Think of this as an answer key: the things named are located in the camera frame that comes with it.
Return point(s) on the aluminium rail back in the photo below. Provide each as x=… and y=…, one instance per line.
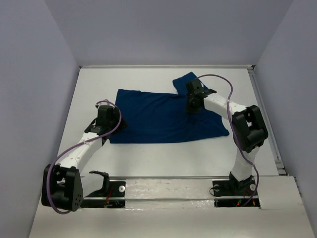
x=246, y=66

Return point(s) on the aluminium rail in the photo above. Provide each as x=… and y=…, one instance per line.
x=246, y=66
x=185, y=177

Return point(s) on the aluminium rail front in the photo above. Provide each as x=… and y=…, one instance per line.
x=185, y=177

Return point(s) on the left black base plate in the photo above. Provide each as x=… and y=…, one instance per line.
x=114, y=198

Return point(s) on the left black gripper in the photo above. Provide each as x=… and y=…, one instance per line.
x=119, y=123

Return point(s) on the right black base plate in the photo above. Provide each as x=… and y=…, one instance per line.
x=226, y=197

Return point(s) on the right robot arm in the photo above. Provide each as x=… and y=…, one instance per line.
x=249, y=133

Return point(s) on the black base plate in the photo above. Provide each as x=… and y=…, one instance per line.
x=226, y=197
x=114, y=198

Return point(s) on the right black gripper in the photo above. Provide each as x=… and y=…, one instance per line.
x=189, y=108

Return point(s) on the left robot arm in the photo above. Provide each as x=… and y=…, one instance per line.
x=64, y=184

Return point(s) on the blue t shirt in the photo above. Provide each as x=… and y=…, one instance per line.
x=162, y=117

